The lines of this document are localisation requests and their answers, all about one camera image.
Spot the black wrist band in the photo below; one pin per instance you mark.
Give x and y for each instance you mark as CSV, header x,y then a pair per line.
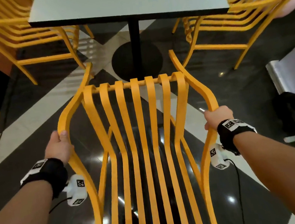
x,y
50,172
229,135

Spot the black right wrist band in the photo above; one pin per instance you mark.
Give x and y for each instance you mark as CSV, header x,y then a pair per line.
x,y
229,135

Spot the black left wrist band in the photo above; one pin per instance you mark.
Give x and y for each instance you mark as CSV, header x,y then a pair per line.
x,y
50,172

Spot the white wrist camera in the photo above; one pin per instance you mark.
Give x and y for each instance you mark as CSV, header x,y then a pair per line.
x,y
77,190
218,157

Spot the person's right hand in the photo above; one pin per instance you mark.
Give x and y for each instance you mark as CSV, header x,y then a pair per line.
x,y
218,115

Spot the yellow slatted metal chair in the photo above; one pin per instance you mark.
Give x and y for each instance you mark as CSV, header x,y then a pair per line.
x,y
221,46
139,117
43,59

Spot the pink round object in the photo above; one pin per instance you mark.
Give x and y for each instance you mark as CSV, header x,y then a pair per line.
x,y
289,6

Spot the person's left hand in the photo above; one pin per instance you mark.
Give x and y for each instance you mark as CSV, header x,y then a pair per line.
x,y
56,148

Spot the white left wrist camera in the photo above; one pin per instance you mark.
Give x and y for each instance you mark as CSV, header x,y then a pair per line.
x,y
77,190

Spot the person's right thumb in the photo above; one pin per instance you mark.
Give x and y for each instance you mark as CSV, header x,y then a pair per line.
x,y
208,120

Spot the black table pedestal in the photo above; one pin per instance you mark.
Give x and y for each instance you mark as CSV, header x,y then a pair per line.
x,y
137,50

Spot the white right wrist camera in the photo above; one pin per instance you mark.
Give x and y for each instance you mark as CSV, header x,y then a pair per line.
x,y
218,157

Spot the person's right forearm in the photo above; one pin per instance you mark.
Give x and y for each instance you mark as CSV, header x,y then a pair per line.
x,y
287,174

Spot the person's left thumb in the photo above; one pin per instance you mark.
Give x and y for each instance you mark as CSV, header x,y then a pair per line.
x,y
64,138

